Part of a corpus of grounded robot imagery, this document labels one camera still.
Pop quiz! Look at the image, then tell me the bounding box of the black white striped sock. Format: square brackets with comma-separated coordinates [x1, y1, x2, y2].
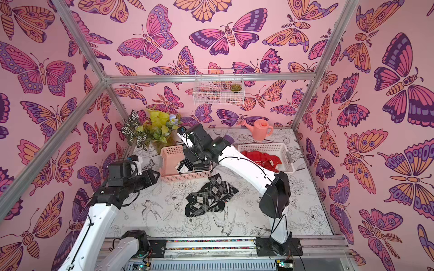
[175, 159, 211, 175]

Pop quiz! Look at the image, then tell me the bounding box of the black plaid sock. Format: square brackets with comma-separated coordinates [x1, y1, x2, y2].
[200, 173, 239, 208]

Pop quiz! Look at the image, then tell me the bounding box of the red patterned sock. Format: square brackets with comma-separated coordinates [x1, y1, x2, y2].
[242, 151, 282, 172]

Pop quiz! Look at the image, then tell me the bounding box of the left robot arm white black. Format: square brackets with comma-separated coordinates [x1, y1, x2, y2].
[52, 155, 160, 271]

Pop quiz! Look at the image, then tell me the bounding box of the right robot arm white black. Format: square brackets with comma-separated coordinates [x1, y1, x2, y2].
[177, 124, 297, 256]

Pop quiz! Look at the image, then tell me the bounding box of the pink plastic basket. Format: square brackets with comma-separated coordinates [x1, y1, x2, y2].
[159, 145, 211, 182]

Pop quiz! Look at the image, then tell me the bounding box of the white plastic basket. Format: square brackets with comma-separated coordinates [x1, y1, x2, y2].
[237, 143, 295, 174]

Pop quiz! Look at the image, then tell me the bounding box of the purple pink garden trowel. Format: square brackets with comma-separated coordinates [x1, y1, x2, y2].
[223, 134, 235, 144]

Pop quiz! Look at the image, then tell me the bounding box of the artificial plant bouquet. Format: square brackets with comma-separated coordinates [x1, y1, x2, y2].
[120, 110, 181, 153]

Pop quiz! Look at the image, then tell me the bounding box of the pink watering can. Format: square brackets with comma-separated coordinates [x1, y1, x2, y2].
[241, 119, 274, 141]

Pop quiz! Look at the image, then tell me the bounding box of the small green succulent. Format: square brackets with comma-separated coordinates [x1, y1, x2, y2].
[230, 84, 243, 92]

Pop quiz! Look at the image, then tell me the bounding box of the white wire wall basket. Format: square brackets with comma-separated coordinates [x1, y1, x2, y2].
[191, 68, 245, 106]

